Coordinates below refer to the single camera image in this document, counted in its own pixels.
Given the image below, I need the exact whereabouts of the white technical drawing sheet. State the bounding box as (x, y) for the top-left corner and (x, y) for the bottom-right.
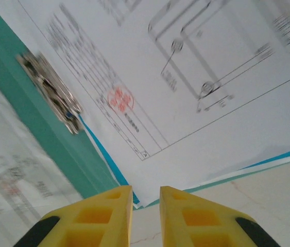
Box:
(82, 120), (290, 209)
(0, 65), (86, 247)

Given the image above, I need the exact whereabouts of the drawing sheet with red stamp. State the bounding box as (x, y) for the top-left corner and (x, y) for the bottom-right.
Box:
(0, 0), (290, 206)

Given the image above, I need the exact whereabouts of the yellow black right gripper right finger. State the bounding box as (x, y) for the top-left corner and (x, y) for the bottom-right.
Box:
(159, 185), (282, 247)

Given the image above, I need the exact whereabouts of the metal folder clip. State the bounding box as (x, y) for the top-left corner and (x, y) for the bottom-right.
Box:
(15, 52), (85, 136)

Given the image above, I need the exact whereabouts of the green folder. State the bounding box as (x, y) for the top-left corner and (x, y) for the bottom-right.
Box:
(0, 0), (241, 204)

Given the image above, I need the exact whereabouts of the blue paper sheet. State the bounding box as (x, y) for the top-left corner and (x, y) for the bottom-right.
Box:
(77, 113), (290, 204)

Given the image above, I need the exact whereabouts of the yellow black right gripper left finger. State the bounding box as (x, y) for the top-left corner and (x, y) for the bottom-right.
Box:
(13, 184), (134, 247)

